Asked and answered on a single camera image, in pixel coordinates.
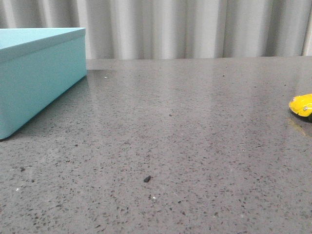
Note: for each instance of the yellow toy beetle car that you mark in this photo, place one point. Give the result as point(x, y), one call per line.
point(302, 106)

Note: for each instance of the light blue plastic box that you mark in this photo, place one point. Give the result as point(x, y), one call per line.
point(37, 65)

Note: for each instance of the small black debris piece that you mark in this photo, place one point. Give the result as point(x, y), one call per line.
point(147, 179)

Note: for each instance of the white pleated curtain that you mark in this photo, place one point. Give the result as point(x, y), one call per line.
point(174, 29)

